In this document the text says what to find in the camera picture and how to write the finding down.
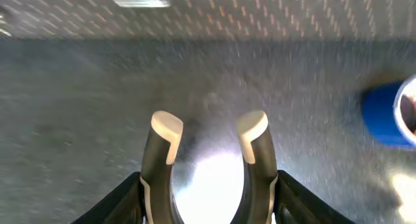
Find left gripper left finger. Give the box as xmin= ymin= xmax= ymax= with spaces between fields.
xmin=70 ymin=171 xmax=146 ymax=224

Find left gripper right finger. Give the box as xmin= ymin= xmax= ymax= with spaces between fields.
xmin=272 ymin=169 xmax=356 ymax=224

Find black and cream pliers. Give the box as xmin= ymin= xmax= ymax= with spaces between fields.
xmin=139 ymin=110 xmax=279 ymax=224

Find black pegboard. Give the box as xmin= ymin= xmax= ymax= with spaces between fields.
xmin=0 ymin=0 xmax=416 ymax=40

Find roll of blue tape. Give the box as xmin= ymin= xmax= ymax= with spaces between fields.
xmin=359 ymin=73 xmax=416 ymax=149

